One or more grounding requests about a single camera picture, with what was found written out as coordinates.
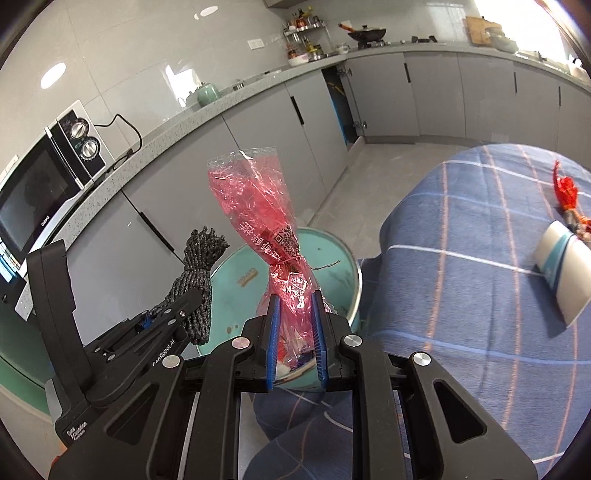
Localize white sponge block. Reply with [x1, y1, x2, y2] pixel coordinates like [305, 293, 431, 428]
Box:
[276, 361, 291, 377]

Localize black knitted cloth bundle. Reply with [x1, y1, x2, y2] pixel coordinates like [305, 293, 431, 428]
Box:
[149, 226, 229, 345]

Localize red plastic bag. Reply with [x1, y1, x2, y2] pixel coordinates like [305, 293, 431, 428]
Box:
[207, 147, 320, 369]

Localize white blue paper cup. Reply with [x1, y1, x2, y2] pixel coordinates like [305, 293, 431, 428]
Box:
[534, 220, 590, 327]

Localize teal trash bin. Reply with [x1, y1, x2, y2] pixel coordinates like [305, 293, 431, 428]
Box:
[197, 225, 364, 393]

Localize grey lower kitchen cabinets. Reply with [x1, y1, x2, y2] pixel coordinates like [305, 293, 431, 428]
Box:
[57, 49, 590, 343]

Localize blue plaid tablecloth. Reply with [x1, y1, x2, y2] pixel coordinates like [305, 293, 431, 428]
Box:
[239, 142, 591, 480]

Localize black white microwave oven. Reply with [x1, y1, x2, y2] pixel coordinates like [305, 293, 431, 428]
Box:
[1, 101, 115, 276]

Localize green ceramic teapot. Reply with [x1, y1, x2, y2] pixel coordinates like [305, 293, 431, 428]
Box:
[197, 83, 221, 107]

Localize red tassel ornament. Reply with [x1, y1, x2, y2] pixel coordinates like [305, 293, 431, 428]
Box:
[552, 160, 590, 246]

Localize metal spice rack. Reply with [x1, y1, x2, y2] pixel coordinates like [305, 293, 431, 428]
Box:
[283, 5, 334, 67]

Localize black wok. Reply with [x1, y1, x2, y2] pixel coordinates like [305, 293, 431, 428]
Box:
[339, 23, 387, 47]

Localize gas stove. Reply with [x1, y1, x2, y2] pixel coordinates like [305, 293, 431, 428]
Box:
[411, 35, 439, 44]

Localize metal pot on counter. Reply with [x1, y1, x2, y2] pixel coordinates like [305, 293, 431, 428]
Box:
[485, 27, 519, 54]

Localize wooden cutting board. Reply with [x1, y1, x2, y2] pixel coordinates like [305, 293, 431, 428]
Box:
[464, 16, 502, 46]

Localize black power cable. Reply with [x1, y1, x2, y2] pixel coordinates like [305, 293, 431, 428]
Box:
[94, 113, 144, 172]

